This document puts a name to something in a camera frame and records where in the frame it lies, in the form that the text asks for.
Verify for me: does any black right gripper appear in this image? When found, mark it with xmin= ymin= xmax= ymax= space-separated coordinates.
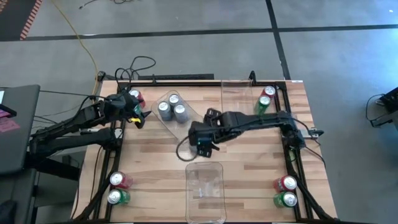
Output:
xmin=198 ymin=108 xmax=222 ymax=157

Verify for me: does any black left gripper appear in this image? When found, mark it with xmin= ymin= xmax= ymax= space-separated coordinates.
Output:
xmin=123 ymin=102 xmax=152 ymax=130

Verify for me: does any silver and blue soda can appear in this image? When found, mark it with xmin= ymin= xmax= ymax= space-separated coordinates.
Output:
xmin=167 ymin=93 xmax=182 ymax=108
xmin=173 ymin=103 xmax=190 ymax=124
xmin=157 ymin=101 xmax=173 ymax=121

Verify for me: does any red Fanta soda can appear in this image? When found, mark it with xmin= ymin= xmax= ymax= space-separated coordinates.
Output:
xmin=262 ymin=85 xmax=277 ymax=99
xmin=273 ymin=175 xmax=298 ymax=193
xmin=109 ymin=170 xmax=134 ymax=190
xmin=129 ymin=88 xmax=146 ymax=108

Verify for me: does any clear plastic bin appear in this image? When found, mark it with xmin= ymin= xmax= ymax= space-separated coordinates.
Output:
xmin=220 ymin=79 xmax=252 ymax=115
xmin=150 ymin=89 xmax=206 ymax=149
xmin=185 ymin=161 xmax=227 ymax=224

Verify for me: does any black side desk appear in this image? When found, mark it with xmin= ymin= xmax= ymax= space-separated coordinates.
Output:
xmin=0 ymin=151 xmax=82 ymax=224

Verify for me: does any grey laptop lid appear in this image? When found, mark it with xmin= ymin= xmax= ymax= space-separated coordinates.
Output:
xmin=0 ymin=84 xmax=41 ymax=175

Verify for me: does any black phone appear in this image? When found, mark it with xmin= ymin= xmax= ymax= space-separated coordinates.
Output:
xmin=0 ymin=104 xmax=17 ymax=118

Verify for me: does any black mat orange-striped edge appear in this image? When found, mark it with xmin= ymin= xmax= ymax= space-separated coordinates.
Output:
xmin=0 ymin=0 xmax=44 ymax=42

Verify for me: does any black device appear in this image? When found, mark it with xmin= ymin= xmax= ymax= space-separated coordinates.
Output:
xmin=377 ymin=86 xmax=398 ymax=129

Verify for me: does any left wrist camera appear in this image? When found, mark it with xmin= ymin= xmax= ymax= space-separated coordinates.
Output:
xmin=123 ymin=94 xmax=139 ymax=108

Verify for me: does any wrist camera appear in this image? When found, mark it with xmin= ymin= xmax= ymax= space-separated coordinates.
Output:
xmin=123 ymin=94 xmax=139 ymax=108
xmin=188 ymin=121 xmax=215 ymax=147

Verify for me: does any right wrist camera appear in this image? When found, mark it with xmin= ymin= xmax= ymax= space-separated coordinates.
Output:
xmin=188 ymin=121 xmax=215 ymax=147

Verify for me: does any black cable bundle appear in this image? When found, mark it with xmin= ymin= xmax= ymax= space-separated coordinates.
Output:
xmin=114 ymin=55 xmax=157 ymax=82

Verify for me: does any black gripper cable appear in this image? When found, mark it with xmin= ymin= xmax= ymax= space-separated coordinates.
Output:
xmin=175 ymin=136 xmax=201 ymax=162

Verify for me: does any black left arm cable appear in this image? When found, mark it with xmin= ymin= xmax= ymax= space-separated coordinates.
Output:
xmin=32 ymin=88 xmax=108 ymax=128

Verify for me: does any yellow power cable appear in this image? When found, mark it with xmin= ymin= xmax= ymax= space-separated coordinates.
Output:
xmin=49 ymin=0 xmax=100 ymax=103

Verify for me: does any silver metal bracket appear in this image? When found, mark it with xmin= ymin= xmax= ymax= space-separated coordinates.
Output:
xmin=303 ymin=128 xmax=325 ymax=138

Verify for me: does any black floor cable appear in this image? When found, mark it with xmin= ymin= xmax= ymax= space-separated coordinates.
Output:
xmin=79 ymin=0 xmax=139 ymax=9

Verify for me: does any black device cable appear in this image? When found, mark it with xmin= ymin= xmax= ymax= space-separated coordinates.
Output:
xmin=365 ymin=93 xmax=388 ymax=128

